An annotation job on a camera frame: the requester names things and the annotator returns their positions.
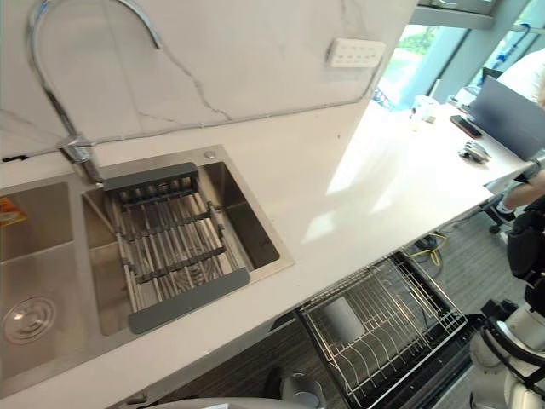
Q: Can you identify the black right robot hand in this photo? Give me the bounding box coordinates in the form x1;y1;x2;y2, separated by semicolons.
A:
506;210;545;281

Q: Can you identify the black dishwasher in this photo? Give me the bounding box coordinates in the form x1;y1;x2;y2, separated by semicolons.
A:
296;250;480;409

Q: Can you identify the grey cup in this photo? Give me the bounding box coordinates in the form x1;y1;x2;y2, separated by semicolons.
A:
322;296;366;346

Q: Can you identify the grey sink drying rack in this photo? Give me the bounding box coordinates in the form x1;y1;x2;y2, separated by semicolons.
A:
101;161;252;336

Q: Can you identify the stainless steel double sink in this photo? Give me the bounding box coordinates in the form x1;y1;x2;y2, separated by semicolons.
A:
0;145;295;387

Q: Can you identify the round steel sink strainer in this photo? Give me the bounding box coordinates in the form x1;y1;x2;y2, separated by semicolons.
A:
1;296;57;344

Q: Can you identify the black office chair base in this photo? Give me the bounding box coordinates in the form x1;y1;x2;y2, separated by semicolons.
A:
479;198;517;234

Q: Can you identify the grey striped glove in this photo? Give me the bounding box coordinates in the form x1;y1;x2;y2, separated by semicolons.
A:
458;139;492;163

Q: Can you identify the dark grey laptop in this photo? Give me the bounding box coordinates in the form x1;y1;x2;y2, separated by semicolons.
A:
469;75;545;161

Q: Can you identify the black smartphone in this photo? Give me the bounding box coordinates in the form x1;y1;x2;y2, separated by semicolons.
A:
450;114;485;139

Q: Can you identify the person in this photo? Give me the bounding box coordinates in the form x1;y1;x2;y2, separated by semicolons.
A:
495;49;545;210

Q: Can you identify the glass window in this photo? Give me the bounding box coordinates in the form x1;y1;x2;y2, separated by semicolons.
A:
373;0;545;108

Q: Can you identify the white power strip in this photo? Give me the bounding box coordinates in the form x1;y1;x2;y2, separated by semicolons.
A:
324;37;387;69

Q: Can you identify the silver robot torso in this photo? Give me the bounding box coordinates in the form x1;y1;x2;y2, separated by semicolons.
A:
156;369;330;409

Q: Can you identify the dark wood cabinet front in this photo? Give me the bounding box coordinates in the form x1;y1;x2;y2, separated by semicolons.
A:
156;315;344;409

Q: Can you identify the chrome gooseneck kitchen faucet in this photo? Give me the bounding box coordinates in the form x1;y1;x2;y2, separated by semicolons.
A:
26;0;164;185

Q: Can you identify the yellow floor cable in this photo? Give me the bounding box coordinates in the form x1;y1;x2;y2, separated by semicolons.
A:
403;232;446;266

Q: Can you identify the steel wire dishwasher rack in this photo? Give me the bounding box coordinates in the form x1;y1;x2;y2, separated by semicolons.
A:
297;256;468;406

